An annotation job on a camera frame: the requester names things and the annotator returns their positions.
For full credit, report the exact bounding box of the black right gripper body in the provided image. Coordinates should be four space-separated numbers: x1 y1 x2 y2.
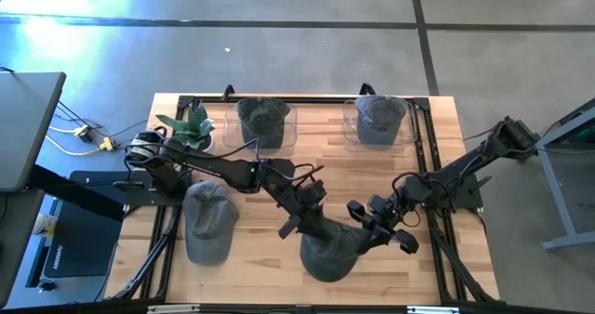
347 197 418 255

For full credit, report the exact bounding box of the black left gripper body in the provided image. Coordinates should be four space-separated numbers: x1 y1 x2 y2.
277 179 328 240

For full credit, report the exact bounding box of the dark green baseball cap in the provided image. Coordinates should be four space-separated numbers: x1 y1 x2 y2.
235 97 292 150
299 218 373 283

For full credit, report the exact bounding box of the grey baseball cap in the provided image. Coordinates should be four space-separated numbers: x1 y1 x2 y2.
182 179 241 267
353 95 408 147

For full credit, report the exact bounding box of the clear plastic bin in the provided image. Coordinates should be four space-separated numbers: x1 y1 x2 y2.
221 102 298 150
342 98 418 148

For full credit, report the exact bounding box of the white plant pot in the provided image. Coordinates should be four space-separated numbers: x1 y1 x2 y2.
197 135 218 155

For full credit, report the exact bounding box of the green leafy plant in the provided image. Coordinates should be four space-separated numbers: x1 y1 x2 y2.
155 103 216 153

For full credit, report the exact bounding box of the black desk mat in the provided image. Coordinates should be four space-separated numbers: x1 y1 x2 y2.
41 200 123 278

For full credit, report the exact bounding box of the black desk crossbar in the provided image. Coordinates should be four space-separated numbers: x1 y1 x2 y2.
27 164 126 222

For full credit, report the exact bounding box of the white cup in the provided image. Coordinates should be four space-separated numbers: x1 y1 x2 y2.
32 213 60 239

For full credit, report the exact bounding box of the dark grey desk top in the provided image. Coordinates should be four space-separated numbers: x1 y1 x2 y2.
0 188 46 308

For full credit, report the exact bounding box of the silver metal bracket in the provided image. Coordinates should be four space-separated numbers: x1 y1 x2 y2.
407 306 460 314
147 304 201 314

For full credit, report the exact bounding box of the black aluminium table frame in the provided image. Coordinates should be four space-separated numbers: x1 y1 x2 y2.
111 93 501 306

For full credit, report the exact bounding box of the grey metal table frame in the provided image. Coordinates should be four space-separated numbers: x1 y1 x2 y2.
512 98 595 251

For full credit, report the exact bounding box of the black cable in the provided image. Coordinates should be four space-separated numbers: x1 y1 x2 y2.
55 98 150 141

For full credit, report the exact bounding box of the cream cable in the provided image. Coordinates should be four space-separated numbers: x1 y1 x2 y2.
45 135 111 158

